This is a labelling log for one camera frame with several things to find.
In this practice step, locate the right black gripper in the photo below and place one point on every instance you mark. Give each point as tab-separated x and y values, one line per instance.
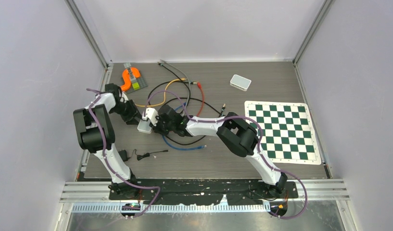
156	128

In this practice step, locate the black power adapter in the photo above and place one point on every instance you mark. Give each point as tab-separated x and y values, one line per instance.
139	156

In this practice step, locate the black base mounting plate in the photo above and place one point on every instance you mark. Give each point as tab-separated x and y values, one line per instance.
199	191

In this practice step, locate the green white chessboard mat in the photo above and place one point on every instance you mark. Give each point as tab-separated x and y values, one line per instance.
288	132

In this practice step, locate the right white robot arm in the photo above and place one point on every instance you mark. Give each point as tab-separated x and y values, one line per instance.
233	130

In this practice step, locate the lime green lego brick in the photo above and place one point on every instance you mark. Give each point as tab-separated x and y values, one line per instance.
135	86

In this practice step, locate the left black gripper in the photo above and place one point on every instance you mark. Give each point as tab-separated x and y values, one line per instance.
131	119

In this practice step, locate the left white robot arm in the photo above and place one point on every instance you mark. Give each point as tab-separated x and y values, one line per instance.
95	133

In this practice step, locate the white network switch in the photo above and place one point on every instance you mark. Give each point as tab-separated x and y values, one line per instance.
240	82
145	126

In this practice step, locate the grey lego baseplate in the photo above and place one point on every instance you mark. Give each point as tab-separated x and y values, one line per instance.
141	80

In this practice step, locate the orange S-shaped block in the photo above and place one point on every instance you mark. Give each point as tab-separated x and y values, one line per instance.
130	75

